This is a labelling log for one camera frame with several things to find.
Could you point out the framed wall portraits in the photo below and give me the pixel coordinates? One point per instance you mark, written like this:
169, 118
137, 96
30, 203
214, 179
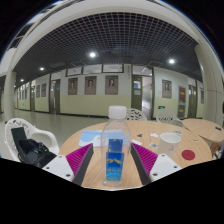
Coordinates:
111, 85

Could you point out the white lattice-back chair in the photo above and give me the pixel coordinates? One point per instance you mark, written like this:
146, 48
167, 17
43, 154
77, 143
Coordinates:
165, 116
135, 115

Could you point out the black bag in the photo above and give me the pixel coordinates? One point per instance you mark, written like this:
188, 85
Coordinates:
31, 151

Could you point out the black phone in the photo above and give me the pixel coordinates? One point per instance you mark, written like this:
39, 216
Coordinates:
218, 128

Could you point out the green exit sign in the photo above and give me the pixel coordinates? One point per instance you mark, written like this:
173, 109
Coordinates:
161, 107

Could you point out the white plastic armchair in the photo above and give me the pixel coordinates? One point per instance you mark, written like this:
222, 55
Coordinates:
43, 136

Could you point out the clear water bottle blue label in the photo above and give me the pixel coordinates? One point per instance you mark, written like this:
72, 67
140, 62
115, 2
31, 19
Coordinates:
115, 166

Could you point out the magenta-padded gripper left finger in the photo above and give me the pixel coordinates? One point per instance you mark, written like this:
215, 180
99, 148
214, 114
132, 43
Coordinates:
60, 166

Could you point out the round ceiling lights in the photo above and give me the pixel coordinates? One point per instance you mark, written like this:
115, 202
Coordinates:
92, 54

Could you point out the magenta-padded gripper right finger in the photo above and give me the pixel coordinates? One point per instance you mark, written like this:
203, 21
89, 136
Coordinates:
164, 166

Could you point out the blue and white booklet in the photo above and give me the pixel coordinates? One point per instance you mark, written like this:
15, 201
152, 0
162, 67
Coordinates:
88, 137

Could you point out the flat round red coaster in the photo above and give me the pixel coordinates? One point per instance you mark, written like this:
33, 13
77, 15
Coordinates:
188, 155

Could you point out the white paper cup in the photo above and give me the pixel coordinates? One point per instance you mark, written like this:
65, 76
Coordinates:
168, 145

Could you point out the round wooden side table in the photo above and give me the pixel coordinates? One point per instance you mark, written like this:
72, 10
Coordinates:
203, 128

